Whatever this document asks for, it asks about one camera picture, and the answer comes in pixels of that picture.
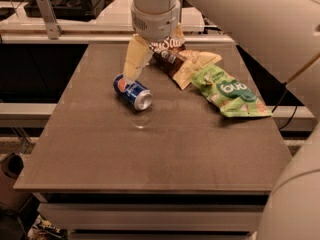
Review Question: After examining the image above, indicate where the black cable right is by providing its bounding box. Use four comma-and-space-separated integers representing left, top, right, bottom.
270, 87, 298, 132

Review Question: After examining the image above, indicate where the brown sea salt chip bag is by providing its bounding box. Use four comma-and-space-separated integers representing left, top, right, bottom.
149, 36, 222, 90

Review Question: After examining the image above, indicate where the grey table with drawers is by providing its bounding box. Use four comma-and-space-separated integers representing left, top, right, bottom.
16, 44, 290, 240

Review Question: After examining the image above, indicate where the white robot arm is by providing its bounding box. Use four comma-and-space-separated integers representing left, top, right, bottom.
131, 0, 320, 240

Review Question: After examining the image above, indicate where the blue pepsi can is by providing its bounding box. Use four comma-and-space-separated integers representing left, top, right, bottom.
113, 74, 152, 111

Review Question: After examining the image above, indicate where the black equipment box left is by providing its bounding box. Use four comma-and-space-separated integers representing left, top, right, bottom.
23, 0, 114, 22

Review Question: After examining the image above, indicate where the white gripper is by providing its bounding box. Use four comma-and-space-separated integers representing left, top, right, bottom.
123, 1, 185, 83

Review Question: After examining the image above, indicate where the green snack bag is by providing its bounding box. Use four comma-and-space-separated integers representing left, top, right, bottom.
191, 64, 272, 117

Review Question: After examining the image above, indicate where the horizontal metal rail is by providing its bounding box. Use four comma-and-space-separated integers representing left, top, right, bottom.
1, 33, 233, 44

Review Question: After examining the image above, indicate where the left metal rail bracket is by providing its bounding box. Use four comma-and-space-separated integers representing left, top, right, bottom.
36, 0, 62, 40

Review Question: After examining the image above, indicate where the brown bin lower left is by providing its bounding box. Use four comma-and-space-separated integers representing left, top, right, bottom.
0, 153, 39, 240

